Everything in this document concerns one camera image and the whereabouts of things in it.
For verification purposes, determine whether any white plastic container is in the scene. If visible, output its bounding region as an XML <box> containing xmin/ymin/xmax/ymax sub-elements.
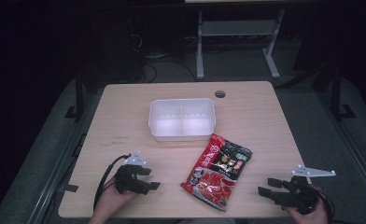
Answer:
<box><xmin>148</xmin><ymin>97</ymin><xmax>217</xmax><ymax>143</ymax></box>

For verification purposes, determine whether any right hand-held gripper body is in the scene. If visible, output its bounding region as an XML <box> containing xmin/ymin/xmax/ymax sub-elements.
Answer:
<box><xmin>283</xmin><ymin>164</ymin><xmax>337</xmax><ymax>217</ymax></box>

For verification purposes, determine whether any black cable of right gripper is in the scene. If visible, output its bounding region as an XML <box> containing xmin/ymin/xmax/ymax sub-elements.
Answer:
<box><xmin>308</xmin><ymin>184</ymin><xmax>336</xmax><ymax>224</ymax></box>

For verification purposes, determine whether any black metal stand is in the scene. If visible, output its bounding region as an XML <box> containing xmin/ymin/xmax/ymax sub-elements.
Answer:
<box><xmin>63</xmin><ymin>74</ymin><xmax>86</xmax><ymax>122</ymax></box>
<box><xmin>329</xmin><ymin>64</ymin><xmax>358</xmax><ymax>121</ymax></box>

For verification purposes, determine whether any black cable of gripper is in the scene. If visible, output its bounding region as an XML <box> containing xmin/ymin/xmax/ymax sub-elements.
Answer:
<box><xmin>308</xmin><ymin>184</ymin><xmax>336</xmax><ymax>224</ymax></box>
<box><xmin>92</xmin><ymin>153</ymin><xmax>133</xmax><ymax>213</ymax></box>

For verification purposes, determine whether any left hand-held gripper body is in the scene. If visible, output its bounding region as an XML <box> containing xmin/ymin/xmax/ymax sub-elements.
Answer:
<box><xmin>113</xmin><ymin>151</ymin><xmax>148</xmax><ymax>196</ymax></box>

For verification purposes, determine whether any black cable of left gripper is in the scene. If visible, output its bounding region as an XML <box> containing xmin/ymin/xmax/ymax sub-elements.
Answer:
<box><xmin>92</xmin><ymin>153</ymin><xmax>133</xmax><ymax>213</ymax></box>

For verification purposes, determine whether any person's left hand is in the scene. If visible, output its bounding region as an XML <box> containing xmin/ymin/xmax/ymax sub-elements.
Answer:
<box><xmin>98</xmin><ymin>176</ymin><xmax>139</xmax><ymax>217</ymax></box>

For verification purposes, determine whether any red and black seasoning packet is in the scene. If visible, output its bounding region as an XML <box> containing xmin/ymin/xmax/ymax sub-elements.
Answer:
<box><xmin>179</xmin><ymin>133</ymin><xmax>254</xmax><ymax>213</ymax></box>

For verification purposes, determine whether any person's right hand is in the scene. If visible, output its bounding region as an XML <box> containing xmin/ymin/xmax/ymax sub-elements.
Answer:
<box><xmin>283</xmin><ymin>186</ymin><xmax>331</xmax><ymax>224</ymax></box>

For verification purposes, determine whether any white metal desk frame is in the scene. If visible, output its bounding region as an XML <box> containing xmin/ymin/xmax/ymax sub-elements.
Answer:
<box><xmin>195</xmin><ymin>7</ymin><xmax>287</xmax><ymax>80</ymax></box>

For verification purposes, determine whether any black floor cable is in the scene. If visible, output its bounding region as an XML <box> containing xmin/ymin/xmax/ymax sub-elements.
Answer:
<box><xmin>142</xmin><ymin>58</ymin><xmax>198</xmax><ymax>84</ymax></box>

